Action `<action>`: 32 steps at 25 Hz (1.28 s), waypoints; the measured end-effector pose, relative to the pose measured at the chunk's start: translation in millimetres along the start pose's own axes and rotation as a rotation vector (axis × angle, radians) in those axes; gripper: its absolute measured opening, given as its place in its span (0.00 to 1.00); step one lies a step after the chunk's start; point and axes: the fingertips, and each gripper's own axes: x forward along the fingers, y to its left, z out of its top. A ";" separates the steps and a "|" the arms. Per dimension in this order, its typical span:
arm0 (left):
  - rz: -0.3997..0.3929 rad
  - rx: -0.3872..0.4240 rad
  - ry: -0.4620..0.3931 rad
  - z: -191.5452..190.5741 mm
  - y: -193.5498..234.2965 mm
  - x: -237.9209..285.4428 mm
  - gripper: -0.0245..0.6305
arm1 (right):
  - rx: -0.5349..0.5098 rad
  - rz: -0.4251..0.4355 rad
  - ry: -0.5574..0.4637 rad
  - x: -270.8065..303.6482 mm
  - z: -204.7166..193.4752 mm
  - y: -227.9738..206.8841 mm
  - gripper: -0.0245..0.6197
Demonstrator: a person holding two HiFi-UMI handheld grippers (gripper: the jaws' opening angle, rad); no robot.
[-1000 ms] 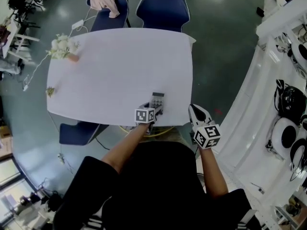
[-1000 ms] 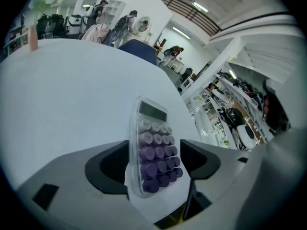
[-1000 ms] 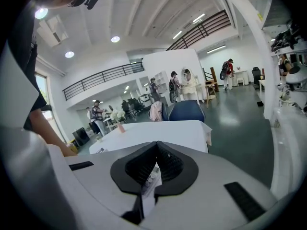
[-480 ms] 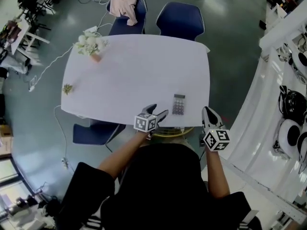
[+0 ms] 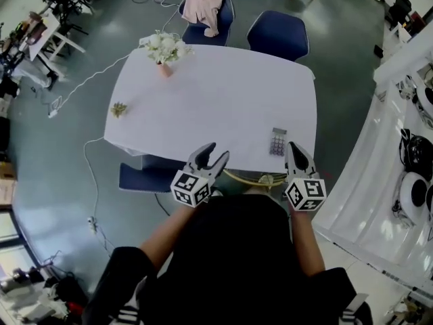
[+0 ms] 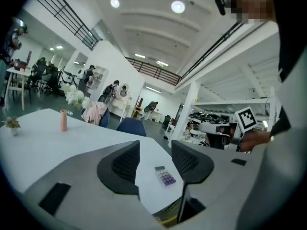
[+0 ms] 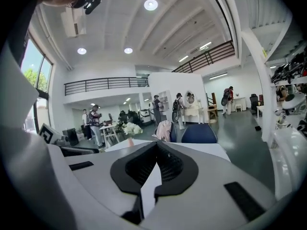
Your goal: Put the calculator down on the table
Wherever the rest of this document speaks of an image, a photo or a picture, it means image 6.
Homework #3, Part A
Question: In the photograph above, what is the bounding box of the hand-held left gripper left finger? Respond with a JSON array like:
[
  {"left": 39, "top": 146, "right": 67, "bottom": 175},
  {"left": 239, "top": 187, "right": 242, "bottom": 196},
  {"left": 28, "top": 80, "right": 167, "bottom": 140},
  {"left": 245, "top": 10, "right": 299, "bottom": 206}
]
[{"left": 96, "top": 139, "right": 141, "bottom": 196}]

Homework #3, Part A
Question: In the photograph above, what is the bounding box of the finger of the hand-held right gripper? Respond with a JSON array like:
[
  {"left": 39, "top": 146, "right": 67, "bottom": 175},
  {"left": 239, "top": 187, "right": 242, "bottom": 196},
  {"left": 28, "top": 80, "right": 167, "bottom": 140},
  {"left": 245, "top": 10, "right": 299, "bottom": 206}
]
[{"left": 199, "top": 123, "right": 231, "bottom": 134}]

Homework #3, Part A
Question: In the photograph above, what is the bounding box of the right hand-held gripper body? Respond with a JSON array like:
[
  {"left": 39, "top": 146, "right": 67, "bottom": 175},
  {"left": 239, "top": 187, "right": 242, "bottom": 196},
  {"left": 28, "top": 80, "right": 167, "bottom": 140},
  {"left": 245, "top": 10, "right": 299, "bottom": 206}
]
[{"left": 224, "top": 106, "right": 258, "bottom": 152}]

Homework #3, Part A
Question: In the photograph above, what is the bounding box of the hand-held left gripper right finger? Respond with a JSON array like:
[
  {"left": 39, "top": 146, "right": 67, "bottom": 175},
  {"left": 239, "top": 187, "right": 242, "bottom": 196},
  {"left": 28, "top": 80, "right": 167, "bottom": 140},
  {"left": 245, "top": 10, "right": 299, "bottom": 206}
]
[{"left": 171, "top": 139, "right": 214, "bottom": 224}]

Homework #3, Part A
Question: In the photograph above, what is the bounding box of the white calculator with purple keys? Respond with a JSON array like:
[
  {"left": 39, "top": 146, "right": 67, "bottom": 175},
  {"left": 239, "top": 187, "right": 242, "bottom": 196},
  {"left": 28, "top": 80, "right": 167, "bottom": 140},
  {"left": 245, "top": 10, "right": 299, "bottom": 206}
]
[{"left": 154, "top": 165, "right": 177, "bottom": 188}]

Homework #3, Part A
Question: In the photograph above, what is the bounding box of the person's right forearm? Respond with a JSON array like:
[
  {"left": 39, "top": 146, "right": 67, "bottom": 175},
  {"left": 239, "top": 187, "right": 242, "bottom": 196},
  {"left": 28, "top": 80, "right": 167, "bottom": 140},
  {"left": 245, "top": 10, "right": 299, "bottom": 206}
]
[{"left": 240, "top": 131, "right": 272, "bottom": 153}]

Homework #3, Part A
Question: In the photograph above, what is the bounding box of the row of black white helmets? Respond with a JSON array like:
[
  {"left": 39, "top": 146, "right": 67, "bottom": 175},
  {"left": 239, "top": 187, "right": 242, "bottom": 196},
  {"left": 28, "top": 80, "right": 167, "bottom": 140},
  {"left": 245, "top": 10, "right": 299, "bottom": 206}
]
[{"left": 186, "top": 111, "right": 237, "bottom": 145}]

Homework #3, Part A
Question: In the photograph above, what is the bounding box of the white shelf rack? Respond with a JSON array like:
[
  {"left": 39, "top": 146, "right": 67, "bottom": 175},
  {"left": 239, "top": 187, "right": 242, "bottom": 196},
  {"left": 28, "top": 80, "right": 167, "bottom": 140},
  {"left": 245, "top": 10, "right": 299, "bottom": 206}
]
[{"left": 171, "top": 80, "right": 283, "bottom": 145}]

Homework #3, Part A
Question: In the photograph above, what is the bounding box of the black office chair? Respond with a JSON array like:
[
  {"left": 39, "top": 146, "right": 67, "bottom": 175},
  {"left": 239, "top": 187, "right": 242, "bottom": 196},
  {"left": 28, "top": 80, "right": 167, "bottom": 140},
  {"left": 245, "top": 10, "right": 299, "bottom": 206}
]
[{"left": 162, "top": 115, "right": 173, "bottom": 129}]

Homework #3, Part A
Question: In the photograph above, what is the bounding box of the blue chair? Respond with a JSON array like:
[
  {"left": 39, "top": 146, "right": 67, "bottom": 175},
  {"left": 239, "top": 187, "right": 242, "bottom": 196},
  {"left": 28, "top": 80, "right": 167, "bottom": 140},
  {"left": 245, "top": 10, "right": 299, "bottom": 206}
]
[
  {"left": 116, "top": 117, "right": 147, "bottom": 137},
  {"left": 81, "top": 107, "right": 110, "bottom": 127}
]

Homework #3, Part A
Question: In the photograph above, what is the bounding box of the person's black white top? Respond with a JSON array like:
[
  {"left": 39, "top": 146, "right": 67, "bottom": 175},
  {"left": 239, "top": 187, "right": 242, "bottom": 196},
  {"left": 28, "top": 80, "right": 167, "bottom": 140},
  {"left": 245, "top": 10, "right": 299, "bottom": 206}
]
[{"left": 262, "top": 0, "right": 307, "bottom": 201}]

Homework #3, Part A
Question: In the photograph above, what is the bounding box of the small white desk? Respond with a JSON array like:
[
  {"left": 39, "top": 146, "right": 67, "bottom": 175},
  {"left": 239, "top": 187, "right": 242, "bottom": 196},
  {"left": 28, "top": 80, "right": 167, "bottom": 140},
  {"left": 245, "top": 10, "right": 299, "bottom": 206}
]
[{"left": 150, "top": 110, "right": 164, "bottom": 124}]

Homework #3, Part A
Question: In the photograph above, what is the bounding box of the pink jacket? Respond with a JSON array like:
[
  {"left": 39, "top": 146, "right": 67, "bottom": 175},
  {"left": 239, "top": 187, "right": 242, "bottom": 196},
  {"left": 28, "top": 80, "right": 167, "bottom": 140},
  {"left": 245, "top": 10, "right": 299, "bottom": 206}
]
[{"left": 82, "top": 102, "right": 108, "bottom": 126}]

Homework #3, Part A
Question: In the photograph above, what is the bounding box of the pink vase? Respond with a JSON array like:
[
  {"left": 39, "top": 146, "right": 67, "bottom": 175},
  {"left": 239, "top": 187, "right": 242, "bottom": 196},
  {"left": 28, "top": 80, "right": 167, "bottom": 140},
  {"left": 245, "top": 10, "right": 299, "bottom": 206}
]
[{"left": 59, "top": 109, "right": 69, "bottom": 132}]

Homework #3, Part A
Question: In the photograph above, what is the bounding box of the wooden chair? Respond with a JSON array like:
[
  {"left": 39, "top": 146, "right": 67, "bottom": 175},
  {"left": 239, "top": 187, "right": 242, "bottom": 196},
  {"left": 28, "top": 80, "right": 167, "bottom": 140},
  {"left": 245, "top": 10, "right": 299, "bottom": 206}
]
[{"left": 132, "top": 98, "right": 145, "bottom": 119}]

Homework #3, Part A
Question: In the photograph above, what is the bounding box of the white vanity table with mirror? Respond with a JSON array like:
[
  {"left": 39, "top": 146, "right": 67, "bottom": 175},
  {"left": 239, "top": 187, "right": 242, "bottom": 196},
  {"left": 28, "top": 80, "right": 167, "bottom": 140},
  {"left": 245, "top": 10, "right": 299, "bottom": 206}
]
[{"left": 109, "top": 83, "right": 133, "bottom": 123}]

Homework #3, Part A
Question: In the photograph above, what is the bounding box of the black mezzanine railing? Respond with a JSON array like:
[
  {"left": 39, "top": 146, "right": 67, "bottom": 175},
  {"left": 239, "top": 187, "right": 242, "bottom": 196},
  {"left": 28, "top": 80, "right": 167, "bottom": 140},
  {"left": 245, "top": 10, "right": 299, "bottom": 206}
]
[
  {"left": 30, "top": 0, "right": 99, "bottom": 52},
  {"left": 124, "top": 56, "right": 182, "bottom": 86}
]

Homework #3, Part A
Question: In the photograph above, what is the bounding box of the white flower bunch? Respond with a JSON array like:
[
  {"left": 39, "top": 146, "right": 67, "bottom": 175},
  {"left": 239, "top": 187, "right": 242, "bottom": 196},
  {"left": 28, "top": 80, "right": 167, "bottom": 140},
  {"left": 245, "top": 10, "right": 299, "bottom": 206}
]
[{"left": 64, "top": 84, "right": 91, "bottom": 110}]

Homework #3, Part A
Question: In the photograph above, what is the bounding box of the small potted plant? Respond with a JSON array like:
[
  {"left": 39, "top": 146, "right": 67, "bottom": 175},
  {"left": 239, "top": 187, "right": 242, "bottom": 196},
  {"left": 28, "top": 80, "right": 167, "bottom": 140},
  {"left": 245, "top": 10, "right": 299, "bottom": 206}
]
[{"left": 4, "top": 116, "right": 22, "bottom": 137}]

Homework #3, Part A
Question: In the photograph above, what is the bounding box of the group of black office chairs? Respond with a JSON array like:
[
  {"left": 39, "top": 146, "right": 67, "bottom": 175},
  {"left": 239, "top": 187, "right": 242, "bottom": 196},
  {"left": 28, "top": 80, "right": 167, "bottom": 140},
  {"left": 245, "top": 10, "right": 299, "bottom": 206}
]
[{"left": 25, "top": 57, "right": 63, "bottom": 98}]

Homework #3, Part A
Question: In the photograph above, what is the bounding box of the person's head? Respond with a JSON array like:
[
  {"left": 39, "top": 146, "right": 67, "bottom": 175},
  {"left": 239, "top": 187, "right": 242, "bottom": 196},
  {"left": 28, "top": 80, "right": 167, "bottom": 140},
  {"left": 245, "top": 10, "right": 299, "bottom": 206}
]
[{"left": 225, "top": 0, "right": 277, "bottom": 25}]

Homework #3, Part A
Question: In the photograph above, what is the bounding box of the white side table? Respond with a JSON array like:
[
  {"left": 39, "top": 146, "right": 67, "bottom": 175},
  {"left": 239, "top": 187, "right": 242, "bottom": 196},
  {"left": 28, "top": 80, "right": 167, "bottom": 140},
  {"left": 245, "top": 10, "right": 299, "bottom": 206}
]
[{"left": 5, "top": 66, "right": 33, "bottom": 111}]

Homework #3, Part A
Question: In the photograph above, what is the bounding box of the red box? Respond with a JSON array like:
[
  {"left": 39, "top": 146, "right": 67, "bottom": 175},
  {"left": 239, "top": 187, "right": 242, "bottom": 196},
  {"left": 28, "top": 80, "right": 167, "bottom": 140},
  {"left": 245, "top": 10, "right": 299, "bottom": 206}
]
[{"left": 13, "top": 58, "right": 27, "bottom": 72}]

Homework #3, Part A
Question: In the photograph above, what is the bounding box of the black head-mounted camera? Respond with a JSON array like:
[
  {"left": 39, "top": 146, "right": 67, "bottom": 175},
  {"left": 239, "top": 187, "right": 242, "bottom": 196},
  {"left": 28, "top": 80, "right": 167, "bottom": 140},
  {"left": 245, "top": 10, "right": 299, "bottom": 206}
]
[{"left": 214, "top": 0, "right": 227, "bottom": 16}]

